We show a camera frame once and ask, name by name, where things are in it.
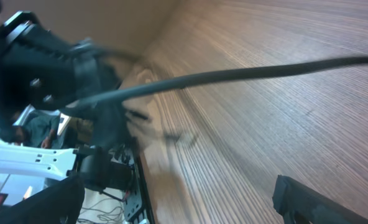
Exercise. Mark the seated person in background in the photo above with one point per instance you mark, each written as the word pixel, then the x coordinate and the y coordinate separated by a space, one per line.
pixel 40 132

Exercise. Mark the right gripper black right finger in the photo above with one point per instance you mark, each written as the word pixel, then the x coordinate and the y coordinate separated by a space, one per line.
pixel 297 203

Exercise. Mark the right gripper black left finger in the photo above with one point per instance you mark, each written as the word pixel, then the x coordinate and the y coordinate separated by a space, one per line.
pixel 60 203

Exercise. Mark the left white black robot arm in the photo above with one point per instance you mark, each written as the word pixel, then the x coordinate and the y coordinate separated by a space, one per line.
pixel 72 80

